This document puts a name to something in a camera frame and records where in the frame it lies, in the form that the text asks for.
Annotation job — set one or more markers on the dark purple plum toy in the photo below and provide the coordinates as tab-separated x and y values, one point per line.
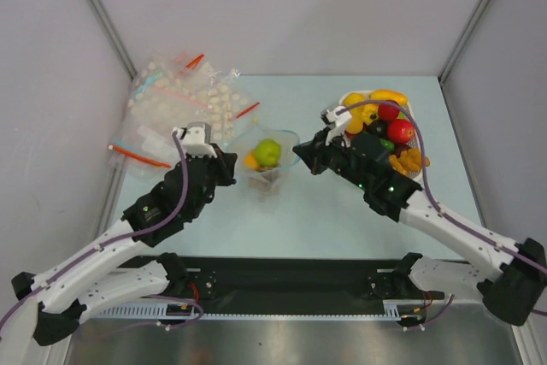
378	128

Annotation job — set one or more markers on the pile of spare zip bags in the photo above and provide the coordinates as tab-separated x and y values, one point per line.
168	93

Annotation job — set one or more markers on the white perforated basket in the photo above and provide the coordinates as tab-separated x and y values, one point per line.
405	113

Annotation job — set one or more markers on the yellow bell pepper toy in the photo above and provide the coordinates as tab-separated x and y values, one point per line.
369	113

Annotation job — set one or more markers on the red strawberry toy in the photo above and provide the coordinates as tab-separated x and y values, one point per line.
388	111

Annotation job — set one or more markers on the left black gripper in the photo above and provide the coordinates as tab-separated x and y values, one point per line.
225	163

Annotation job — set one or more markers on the red apple toy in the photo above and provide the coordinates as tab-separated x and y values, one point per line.
400	131

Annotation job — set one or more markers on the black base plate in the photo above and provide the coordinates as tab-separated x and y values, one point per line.
208	278

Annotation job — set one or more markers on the orange ginger toy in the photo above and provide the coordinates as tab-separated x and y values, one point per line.
410	162

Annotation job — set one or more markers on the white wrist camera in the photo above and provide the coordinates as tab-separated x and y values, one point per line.
195	139
336	118

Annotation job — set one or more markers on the yellow pear toy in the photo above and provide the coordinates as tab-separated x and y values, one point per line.
353	98

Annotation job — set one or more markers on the orange toy fruit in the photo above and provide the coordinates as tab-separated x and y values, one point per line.
355	126

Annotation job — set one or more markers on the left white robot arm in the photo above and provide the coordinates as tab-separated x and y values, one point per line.
70	293

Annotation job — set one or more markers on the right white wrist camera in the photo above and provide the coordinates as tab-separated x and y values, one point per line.
336	118

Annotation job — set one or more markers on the brown longan bunch toy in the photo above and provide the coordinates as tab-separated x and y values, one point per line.
265	181

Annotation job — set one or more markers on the grey slotted cable duct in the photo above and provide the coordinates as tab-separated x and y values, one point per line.
263	307

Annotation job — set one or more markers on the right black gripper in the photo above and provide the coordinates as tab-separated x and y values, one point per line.
326	153

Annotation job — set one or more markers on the dark red passionfruit toy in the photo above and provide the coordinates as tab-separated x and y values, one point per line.
401	148

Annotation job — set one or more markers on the yellow mango toy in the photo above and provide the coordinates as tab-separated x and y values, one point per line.
386	94

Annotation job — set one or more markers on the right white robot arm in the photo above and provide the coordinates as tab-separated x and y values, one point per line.
508	277

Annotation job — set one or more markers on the clear blue-zipper bag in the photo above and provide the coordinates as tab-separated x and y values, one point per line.
245	143

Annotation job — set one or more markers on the green pear toy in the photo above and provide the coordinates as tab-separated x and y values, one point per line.
267	153

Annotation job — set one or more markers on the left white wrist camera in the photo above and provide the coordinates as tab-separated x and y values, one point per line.
195	139

